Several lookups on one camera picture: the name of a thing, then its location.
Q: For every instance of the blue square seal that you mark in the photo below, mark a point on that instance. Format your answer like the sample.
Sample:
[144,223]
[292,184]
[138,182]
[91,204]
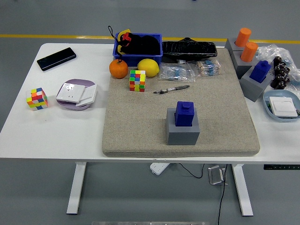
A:
[184,114]
[260,71]

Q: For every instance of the grey seal holder box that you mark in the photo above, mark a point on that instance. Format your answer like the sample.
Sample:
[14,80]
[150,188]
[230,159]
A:
[230,44]
[253,90]
[182,137]
[241,68]

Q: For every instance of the orange cylinder seal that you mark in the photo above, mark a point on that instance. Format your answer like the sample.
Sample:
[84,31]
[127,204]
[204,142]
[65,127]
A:
[249,52]
[243,37]

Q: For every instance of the grey-brown mat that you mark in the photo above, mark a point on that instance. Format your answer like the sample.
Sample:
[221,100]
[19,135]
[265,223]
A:
[140,122]

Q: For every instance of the silver pen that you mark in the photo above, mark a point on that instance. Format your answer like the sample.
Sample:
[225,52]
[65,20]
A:
[172,89]

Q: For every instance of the aligned rubik's cube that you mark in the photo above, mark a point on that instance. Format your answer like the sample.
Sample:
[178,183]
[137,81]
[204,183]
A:
[137,80]

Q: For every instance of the yellow lemon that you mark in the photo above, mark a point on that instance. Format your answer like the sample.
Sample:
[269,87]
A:
[148,68]

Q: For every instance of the large resistor bag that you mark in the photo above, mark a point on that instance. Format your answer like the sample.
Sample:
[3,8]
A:
[175,72]

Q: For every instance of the orange fruit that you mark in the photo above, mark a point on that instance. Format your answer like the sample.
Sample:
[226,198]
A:
[118,69]

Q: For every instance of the blue plastic bin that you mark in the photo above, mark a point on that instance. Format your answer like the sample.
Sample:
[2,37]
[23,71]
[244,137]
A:
[131,59]

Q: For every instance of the white power strip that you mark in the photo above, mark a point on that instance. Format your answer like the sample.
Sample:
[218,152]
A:
[159,168]

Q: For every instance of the small resistor bag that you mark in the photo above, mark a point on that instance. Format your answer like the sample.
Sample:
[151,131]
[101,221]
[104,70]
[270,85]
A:
[208,68]

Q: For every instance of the black keyboard in plastic wrap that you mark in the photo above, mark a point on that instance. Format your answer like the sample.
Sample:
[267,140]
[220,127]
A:
[187,49]

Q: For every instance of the purple plate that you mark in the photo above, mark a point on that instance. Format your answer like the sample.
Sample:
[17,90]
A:
[78,81]

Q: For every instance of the yellow plastic piece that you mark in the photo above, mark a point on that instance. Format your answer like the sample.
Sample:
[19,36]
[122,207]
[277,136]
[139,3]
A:
[123,32]

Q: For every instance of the white table leg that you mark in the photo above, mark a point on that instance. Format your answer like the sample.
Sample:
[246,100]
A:
[76,187]
[242,189]

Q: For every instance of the black smartphone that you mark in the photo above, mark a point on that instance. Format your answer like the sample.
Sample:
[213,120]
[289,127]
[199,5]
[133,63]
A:
[56,59]

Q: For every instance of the twisted rubik's cube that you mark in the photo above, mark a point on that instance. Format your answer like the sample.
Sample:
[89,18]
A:
[37,99]

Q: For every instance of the light blue plate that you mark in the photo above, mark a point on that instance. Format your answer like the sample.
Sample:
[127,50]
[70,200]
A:
[276,93]

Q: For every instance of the yellow floor tape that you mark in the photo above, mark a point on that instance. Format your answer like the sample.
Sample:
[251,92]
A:
[47,36]

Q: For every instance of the clear plastic bag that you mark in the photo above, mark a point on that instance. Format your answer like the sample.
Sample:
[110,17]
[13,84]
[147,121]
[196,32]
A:
[269,50]

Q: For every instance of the dark brown knobs pile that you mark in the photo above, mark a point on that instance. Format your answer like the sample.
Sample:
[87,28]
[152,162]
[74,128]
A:
[280,75]

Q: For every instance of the black table control panel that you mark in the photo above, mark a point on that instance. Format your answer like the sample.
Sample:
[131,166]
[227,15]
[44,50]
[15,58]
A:
[279,167]

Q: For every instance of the white switch panel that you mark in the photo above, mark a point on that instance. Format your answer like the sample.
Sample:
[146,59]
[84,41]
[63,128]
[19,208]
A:
[89,93]
[282,106]

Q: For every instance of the white wall socket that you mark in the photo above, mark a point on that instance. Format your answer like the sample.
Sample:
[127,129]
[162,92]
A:
[70,92]

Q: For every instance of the metal bracket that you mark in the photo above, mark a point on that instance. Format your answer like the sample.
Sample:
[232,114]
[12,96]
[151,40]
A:
[216,175]

